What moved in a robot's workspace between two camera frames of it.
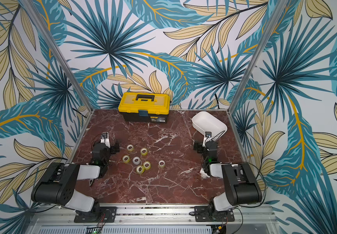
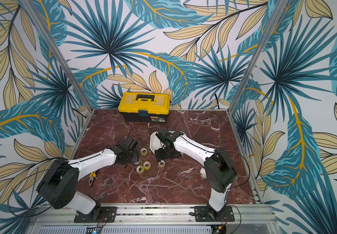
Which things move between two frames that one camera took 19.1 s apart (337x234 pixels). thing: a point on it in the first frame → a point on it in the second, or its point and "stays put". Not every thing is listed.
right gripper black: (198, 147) → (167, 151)
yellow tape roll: (143, 153) stays put
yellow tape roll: (161, 164) stays put
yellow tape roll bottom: (142, 169) stays put
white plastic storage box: (205, 122) → (155, 143)
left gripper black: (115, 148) → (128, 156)
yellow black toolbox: (142, 107) stays put
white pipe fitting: (204, 175) stays put
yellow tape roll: (147, 165) stays put
